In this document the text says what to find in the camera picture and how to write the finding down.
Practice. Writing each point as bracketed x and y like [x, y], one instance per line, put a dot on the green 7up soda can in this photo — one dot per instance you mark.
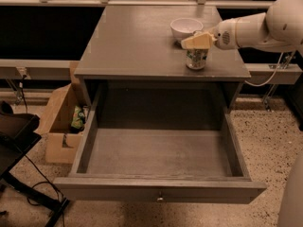
[196, 59]

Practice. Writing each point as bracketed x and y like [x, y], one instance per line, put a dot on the green snack bag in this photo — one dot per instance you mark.
[78, 120]

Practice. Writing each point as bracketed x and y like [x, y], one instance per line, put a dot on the grey open top drawer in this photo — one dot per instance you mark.
[139, 142]

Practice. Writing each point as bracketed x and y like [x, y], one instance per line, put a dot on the grey metal rail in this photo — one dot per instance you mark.
[36, 69]

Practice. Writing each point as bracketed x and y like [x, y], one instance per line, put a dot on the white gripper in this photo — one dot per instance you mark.
[224, 35]

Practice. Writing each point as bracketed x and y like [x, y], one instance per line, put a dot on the open cardboard box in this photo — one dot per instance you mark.
[62, 142]

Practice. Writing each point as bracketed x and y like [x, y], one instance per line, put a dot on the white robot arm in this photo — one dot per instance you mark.
[279, 29]

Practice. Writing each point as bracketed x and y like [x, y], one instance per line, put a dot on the grey wooden cabinet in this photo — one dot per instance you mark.
[135, 42]

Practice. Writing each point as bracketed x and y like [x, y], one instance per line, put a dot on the white ceramic bowl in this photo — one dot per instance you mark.
[182, 28]

